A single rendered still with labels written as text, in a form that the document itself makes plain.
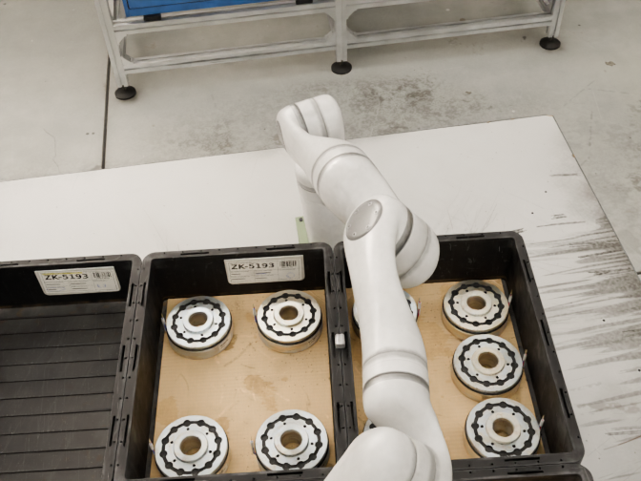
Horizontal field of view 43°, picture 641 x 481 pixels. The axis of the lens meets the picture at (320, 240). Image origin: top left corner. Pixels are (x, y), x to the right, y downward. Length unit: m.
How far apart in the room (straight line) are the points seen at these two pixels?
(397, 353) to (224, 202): 0.91
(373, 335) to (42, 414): 0.60
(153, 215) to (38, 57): 1.92
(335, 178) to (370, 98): 1.95
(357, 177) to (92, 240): 0.72
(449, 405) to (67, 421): 0.57
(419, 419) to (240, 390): 0.47
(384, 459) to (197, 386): 0.55
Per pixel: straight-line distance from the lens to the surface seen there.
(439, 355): 1.28
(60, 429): 1.28
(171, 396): 1.27
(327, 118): 1.34
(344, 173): 1.13
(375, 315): 0.89
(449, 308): 1.30
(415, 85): 3.14
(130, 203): 1.74
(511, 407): 1.21
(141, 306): 1.25
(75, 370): 1.34
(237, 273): 1.32
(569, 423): 1.13
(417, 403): 0.84
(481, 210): 1.68
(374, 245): 0.94
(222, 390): 1.26
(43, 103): 3.29
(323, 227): 1.50
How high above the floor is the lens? 1.89
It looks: 48 degrees down
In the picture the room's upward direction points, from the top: 3 degrees counter-clockwise
